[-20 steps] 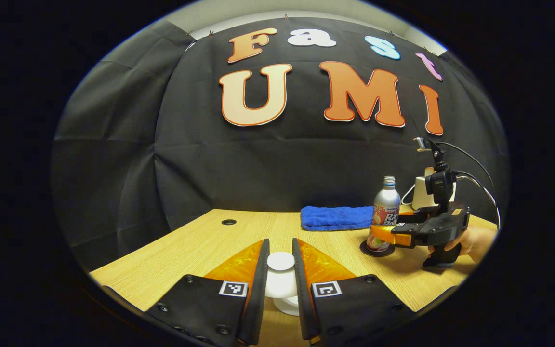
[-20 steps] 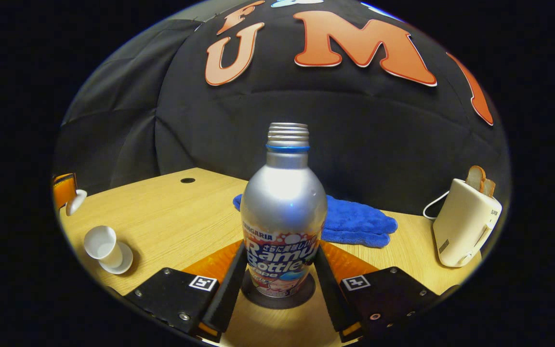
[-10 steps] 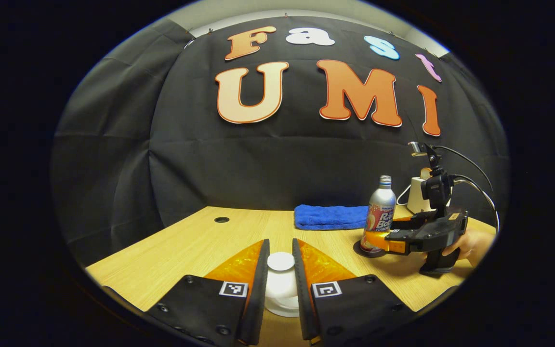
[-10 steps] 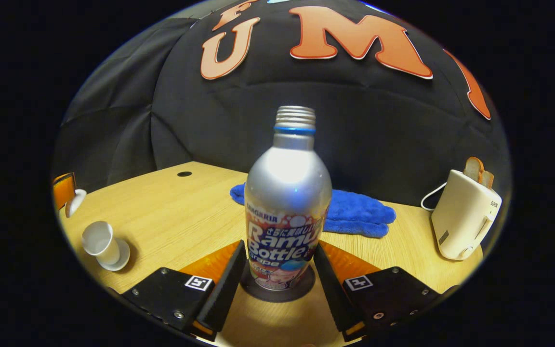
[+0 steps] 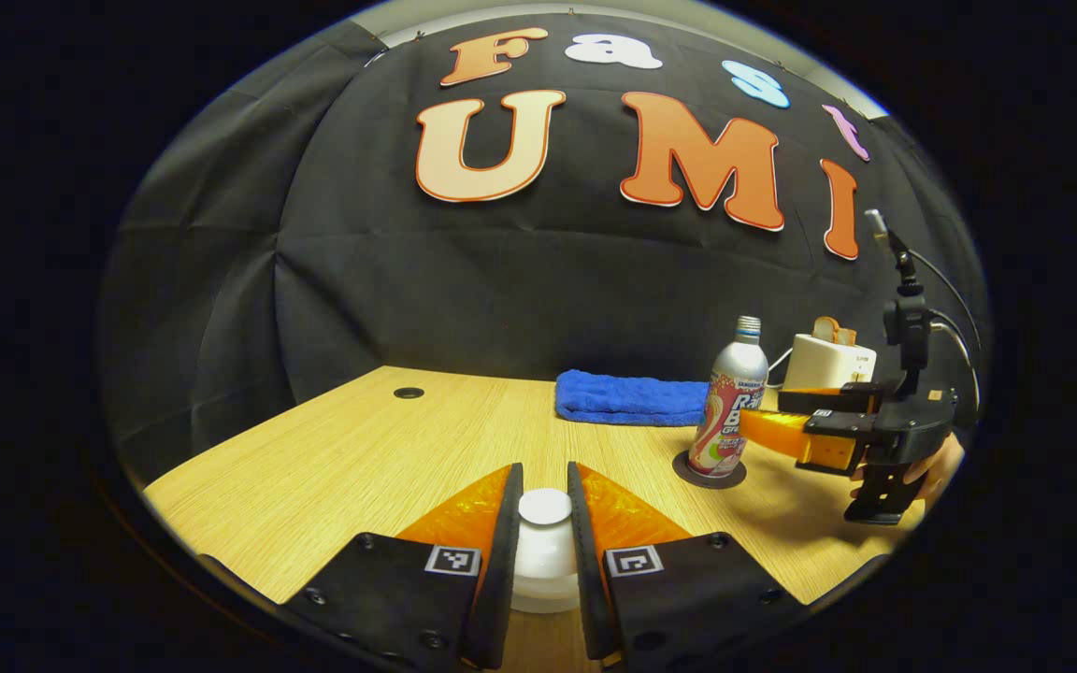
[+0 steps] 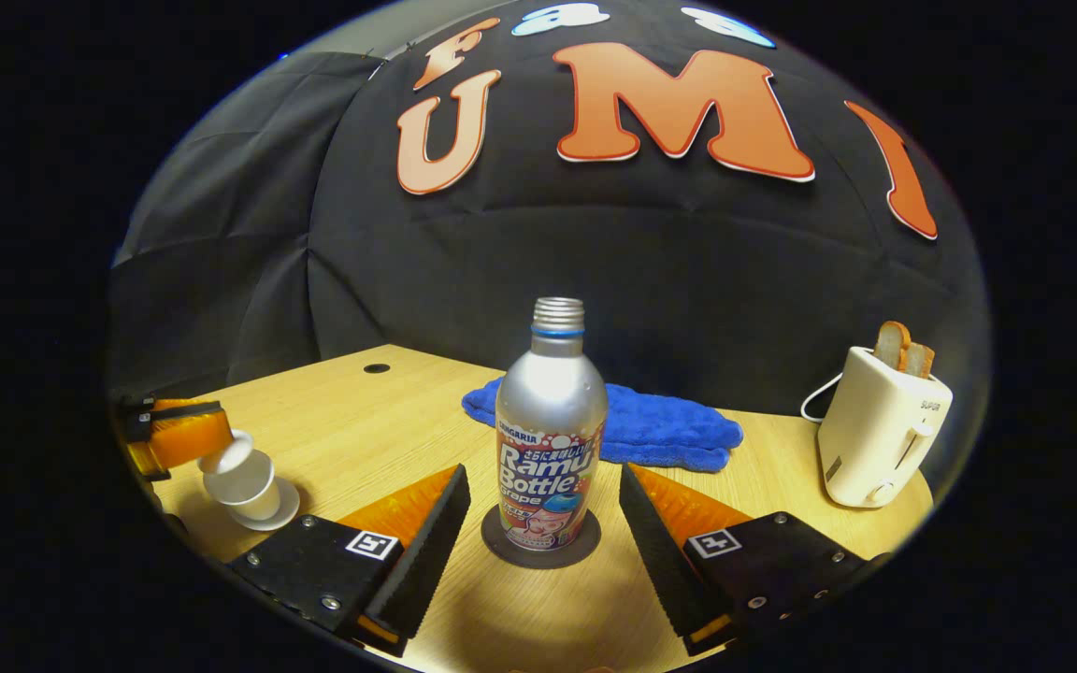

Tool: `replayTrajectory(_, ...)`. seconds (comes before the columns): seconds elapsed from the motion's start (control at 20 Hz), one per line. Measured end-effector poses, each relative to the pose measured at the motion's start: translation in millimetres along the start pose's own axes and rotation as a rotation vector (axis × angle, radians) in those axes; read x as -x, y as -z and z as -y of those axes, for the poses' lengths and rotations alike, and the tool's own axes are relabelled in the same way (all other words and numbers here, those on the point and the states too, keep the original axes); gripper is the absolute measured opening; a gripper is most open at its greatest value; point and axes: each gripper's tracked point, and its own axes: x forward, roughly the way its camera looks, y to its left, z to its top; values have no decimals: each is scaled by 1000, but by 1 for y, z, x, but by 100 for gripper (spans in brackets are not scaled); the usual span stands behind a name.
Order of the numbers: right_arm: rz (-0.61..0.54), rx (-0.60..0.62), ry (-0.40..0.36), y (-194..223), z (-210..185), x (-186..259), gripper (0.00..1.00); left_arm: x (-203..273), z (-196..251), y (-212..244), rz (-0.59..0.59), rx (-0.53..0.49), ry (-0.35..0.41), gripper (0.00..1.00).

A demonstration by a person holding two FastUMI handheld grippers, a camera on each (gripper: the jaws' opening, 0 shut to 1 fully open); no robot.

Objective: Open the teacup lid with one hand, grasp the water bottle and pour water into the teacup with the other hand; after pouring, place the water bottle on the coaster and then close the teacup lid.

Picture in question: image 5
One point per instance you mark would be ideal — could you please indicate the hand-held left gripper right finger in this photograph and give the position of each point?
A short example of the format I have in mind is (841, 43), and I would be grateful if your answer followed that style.
(585, 570)

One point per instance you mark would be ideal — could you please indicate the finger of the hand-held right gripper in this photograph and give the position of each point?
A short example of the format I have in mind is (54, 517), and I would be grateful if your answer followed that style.
(782, 432)
(828, 400)

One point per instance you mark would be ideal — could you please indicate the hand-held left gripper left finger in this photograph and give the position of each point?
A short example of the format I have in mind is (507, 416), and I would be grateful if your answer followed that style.
(501, 570)

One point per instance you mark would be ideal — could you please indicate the white teacup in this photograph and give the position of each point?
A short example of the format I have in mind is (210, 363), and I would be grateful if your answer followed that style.
(546, 603)

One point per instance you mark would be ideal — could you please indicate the white teacup lid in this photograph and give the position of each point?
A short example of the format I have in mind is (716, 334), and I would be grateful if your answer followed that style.
(545, 523)

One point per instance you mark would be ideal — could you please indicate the silver water bottle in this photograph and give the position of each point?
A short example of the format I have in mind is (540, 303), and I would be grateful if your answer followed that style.
(735, 374)

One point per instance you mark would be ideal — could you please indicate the round brown coaster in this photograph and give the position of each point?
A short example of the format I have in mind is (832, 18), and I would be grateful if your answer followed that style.
(683, 470)

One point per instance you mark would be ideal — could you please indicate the white toaster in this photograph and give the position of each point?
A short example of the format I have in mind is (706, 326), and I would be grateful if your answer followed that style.
(828, 365)

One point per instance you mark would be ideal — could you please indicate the toast slice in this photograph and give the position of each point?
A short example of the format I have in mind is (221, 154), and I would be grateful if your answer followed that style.
(848, 335)
(825, 330)

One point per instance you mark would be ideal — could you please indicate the blue towel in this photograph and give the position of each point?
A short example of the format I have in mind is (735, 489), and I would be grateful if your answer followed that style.
(627, 397)

